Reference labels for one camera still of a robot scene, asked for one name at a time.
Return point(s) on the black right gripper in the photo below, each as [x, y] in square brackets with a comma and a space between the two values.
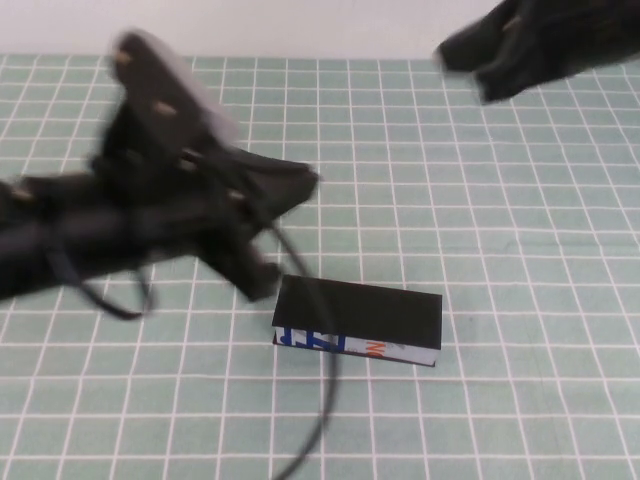
[560, 35]

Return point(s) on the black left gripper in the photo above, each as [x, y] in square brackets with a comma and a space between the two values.
[200, 210]

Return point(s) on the black printed glasses case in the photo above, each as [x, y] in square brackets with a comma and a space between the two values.
[360, 315]

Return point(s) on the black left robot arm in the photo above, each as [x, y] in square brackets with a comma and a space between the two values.
[50, 240]

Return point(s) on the green white grid tablecloth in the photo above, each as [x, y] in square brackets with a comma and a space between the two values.
[450, 200]

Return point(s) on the black left camera mount bracket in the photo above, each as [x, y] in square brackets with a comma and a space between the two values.
[150, 100]

